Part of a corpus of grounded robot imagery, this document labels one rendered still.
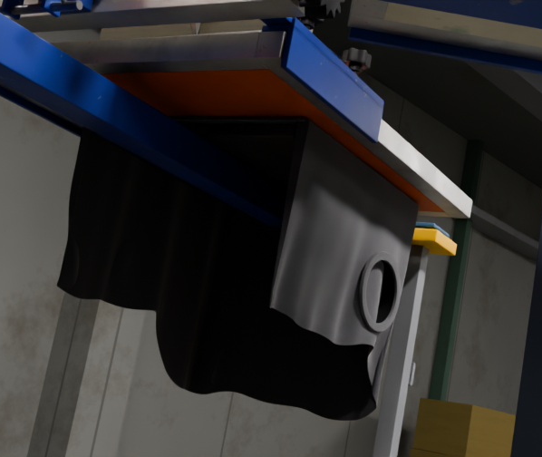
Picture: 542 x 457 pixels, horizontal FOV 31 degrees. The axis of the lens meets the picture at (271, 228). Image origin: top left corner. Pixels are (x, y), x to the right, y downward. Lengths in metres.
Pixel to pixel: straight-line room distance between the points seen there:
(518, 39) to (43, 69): 0.60
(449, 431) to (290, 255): 5.22
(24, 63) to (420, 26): 0.50
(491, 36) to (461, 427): 5.56
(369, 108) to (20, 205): 3.52
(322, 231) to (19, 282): 3.43
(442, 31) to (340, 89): 0.31
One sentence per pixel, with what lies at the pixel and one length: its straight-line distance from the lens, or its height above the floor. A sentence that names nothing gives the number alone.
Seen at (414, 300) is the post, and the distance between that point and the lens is 2.14.
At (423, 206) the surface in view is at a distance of 1.92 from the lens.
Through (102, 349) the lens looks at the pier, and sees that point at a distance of 4.84.
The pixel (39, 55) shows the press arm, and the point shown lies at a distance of 1.32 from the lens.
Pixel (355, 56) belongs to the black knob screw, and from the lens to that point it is 1.50.
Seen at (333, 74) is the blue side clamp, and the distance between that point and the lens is 1.40.
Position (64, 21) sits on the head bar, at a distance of 1.46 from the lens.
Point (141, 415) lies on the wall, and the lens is 5.45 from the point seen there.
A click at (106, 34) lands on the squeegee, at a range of 1.75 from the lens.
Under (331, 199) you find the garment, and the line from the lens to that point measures 1.58.
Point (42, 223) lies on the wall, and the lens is 4.95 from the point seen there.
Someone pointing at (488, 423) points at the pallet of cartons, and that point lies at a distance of 6.71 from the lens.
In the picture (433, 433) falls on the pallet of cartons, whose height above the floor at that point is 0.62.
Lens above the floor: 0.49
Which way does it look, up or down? 11 degrees up
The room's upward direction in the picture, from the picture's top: 11 degrees clockwise
